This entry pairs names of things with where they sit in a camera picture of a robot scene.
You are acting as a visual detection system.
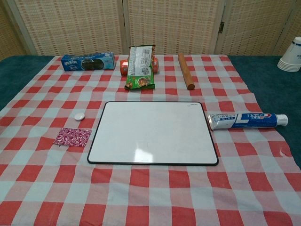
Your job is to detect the blue cookie box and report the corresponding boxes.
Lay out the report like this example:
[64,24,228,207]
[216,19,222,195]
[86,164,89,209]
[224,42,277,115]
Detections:
[61,52,116,72]

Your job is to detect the green snack bag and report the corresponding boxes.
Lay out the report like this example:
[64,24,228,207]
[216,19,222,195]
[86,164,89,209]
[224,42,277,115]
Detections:
[124,45,156,91]

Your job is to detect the white board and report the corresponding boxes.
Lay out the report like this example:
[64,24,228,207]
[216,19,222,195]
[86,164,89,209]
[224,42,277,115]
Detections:
[87,101,219,167]

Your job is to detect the orange drink can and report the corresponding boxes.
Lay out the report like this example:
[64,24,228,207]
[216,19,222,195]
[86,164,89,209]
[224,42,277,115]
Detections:
[119,56,160,76]

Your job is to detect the woven folding screen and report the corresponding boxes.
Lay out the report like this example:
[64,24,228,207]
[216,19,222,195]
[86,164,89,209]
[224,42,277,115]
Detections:
[0,0,301,57]

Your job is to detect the red white checked tablecloth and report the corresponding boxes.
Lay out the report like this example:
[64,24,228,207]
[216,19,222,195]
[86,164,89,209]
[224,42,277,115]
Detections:
[0,54,301,226]

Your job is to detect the blue white toothpaste tube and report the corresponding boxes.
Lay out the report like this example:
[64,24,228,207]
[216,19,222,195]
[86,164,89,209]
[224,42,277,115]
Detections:
[206,112,289,131]

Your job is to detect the wooden rolling pin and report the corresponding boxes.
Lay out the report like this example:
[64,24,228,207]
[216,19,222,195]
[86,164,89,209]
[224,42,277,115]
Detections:
[177,53,195,90]

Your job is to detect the teal table cover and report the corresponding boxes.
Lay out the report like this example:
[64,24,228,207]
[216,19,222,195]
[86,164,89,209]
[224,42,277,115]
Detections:
[0,54,301,170]

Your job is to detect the stack of paper cups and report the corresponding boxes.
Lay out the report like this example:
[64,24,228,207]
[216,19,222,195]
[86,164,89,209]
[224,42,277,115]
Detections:
[277,36,301,73]

